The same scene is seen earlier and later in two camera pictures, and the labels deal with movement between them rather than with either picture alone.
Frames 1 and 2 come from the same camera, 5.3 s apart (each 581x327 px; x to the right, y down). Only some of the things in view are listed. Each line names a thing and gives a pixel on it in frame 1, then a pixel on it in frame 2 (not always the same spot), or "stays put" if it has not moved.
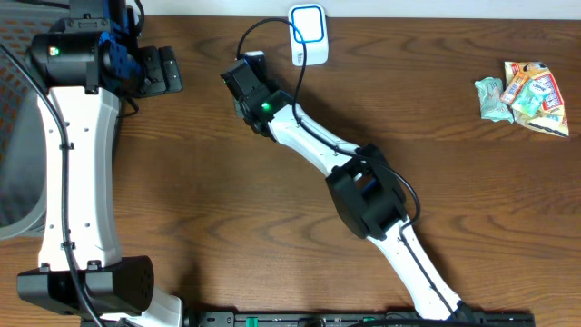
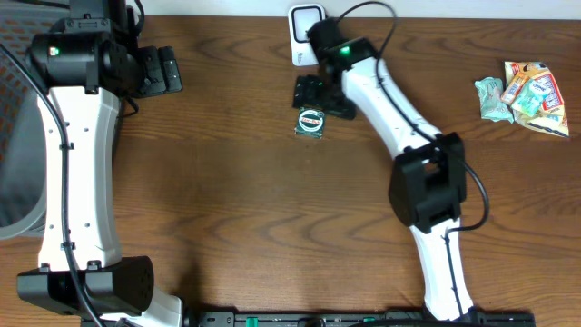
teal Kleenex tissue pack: x=538 y=94 stays put
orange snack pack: x=513 y=88 stays put
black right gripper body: x=239 y=108 → x=328 y=96
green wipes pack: x=493 y=108 stays put
